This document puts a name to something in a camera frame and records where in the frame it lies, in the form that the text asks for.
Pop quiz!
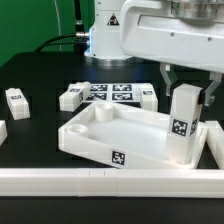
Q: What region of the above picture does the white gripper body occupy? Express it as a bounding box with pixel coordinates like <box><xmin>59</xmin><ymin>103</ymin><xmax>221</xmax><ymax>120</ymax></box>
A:
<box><xmin>120</xmin><ymin>0</ymin><xmax>224</xmax><ymax>73</ymax></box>

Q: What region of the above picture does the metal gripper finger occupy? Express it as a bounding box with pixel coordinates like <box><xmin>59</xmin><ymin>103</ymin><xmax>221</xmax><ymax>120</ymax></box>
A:
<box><xmin>160</xmin><ymin>63</ymin><xmax>177</xmax><ymax>96</ymax></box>
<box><xmin>198</xmin><ymin>72</ymin><xmax>223</xmax><ymax>106</ymax></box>

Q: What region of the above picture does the white desk top tray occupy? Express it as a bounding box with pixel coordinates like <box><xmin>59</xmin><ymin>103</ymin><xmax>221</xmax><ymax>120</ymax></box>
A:
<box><xmin>58</xmin><ymin>101</ymin><xmax>208</xmax><ymax>169</ymax></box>

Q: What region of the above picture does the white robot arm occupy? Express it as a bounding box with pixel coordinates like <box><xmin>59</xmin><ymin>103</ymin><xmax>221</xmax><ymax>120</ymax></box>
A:
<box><xmin>85</xmin><ymin>0</ymin><xmax>224</xmax><ymax>106</ymax></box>

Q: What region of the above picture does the fiducial marker sheet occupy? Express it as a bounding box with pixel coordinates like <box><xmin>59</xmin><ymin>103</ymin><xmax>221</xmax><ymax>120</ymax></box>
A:
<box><xmin>86</xmin><ymin>83</ymin><xmax>140</xmax><ymax>102</ymax></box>

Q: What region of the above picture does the white right fence rail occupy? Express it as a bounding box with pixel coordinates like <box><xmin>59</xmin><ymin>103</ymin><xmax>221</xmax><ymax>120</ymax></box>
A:
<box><xmin>206</xmin><ymin>121</ymin><xmax>224</xmax><ymax>170</ymax></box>

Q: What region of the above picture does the white fence rail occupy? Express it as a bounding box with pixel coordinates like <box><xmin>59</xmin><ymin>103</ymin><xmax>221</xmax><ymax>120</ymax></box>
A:
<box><xmin>0</xmin><ymin>168</ymin><xmax>224</xmax><ymax>198</ymax></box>
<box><xmin>206</xmin><ymin>121</ymin><xmax>224</xmax><ymax>170</ymax></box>

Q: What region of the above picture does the black cable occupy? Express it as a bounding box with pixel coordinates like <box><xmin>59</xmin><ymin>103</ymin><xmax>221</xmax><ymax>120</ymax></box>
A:
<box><xmin>34</xmin><ymin>33</ymin><xmax>90</xmax><ymax>53</ymax></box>

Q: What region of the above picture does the white front fence rail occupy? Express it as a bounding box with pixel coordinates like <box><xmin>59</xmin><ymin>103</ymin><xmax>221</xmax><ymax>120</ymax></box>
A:
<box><xmin>0</xmin><ymin>168</ymin><xmax>224</xmax><ymax>198</ymax></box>

